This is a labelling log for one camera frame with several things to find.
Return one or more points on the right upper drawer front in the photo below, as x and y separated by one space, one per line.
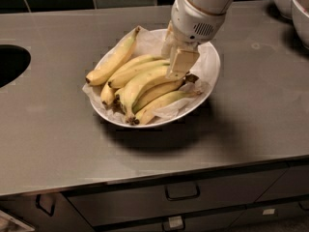
294 182

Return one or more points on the top left yellow banana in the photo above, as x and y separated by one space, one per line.
120 54

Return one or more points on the upper grey drawer front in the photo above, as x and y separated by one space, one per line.
157 201

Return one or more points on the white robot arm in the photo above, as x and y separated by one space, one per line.
192 22

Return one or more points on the black upper drawer handle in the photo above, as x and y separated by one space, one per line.
182 191

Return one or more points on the black left cabinet handle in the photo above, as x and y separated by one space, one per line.
46 204

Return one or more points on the large front yellow banana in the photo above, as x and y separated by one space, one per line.
137 86

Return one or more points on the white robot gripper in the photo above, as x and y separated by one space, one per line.
189 22

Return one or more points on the white oval bowl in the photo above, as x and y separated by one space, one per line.
210 69

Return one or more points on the lower drawer handle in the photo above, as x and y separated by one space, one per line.
173 224

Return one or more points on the right lower drawer front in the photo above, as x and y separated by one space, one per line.
272 213

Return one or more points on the bottom yellow banana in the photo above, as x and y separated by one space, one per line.
147 113

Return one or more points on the white paper liner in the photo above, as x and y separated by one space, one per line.
148 44

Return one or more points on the lower middle yellow banana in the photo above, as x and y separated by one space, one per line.
156 92

